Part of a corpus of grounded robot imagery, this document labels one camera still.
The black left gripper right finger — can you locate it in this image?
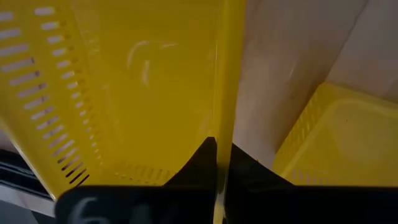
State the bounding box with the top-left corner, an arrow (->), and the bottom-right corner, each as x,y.
223,142 -> 398,224

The light wood shelf board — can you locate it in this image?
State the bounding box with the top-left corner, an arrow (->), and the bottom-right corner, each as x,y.
231,0 -> 398,170

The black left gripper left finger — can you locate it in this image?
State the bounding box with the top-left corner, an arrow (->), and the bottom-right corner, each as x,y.
54,136 -> 218,224

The yellow slotted plastic basket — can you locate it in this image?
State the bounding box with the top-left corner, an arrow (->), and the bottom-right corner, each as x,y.
272,82 -> 398,187
0,0 -> 247,224

